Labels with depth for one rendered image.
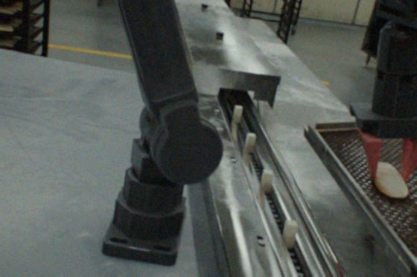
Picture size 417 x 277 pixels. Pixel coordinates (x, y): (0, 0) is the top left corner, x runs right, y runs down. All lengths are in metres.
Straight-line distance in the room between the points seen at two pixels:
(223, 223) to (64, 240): 0.18
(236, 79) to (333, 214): 0.39
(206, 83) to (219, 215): 0.49
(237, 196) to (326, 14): 7.42
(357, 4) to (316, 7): 0.54
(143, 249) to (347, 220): 0.33
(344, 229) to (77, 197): 0.37
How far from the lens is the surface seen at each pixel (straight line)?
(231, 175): 0.82
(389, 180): 0.82
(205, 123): 0.63
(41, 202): 0.78
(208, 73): 1.15
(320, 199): 0.91
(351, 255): 0.79
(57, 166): 0.88
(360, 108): 0.80
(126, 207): 0.69
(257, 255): 0.65
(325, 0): 8.10
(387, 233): 0.71
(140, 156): 0.67
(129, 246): 0.68
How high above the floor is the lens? 1.20
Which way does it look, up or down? 20 degrees down
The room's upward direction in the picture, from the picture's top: 10 degrees clockwise
